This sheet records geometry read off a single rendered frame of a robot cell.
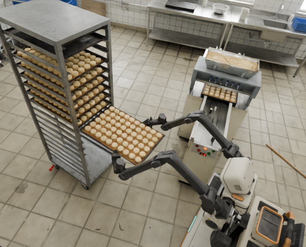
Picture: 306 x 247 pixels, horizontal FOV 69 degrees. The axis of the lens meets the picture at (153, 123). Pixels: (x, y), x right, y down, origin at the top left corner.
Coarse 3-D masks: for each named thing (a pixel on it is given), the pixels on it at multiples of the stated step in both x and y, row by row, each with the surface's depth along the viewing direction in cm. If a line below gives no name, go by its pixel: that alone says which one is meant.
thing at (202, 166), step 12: (204, 108) 252; (216, 120) 240; (192, 132) 224; (204, 132) 226; (192, 144) 222; (216, 144) 216; (192, 156) 234; (204, 156) 227; (216, 156) 221; (192, 168) 247; (204, 168) 240; (180, 180) 276; (204, 180) 254
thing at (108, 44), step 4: (108, 20) 159; (108, 24) 160; (108, 28) 162; (108, 32) 164; (108, 36) 166; (108, 44) 170; (108, 52) 176; (108, 56) 178; (108, 64) 183; (112, 72) 191; (108, 76) 192; (112, 76) 193; (112, 80) 196; (108, 84) 198; (112, 84) 199; (112, 88) 202; (112, 92) 204; (112, 96) 207; (112, 100) 211; (112, 104) 214
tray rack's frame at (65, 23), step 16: (32, 0) 170; (48, 0) 173; (0, 16) 146; (16, 16) 148; (32, 16) 151; (48, 16) 153; (64, 16) 155; (80, 16) 158; (96, 16) 160; (0, 32) 159; (32, 32) 136; (48, 32) 136; (64, 32) 138; (80, 32) 142; (32, 112) 214; (64, 144) 281; (96, 160) 272; (80, 176) 255; (96, 176) 257
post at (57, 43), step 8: (56, 40) 130; (56, 48) 132; (56, 56) 137; (64, 64) 142; (64, 72) 145; (64, 80) 148; (64, 88) 154; (72, 104) 165; (72, 112) 169; (72, 120) 176; (80, 144) 197; (80, 152) 205; (88, 176) 237; (88, 184) 245
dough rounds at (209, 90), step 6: (204, 90) 265; (210, 90) 263; (216, 90) 265; (222, 90) 266; (228, 90) 267; (216, 96) 257; (222, 96) 257; (228, 96) 258; (234, 96) 260; (234, 102) 254
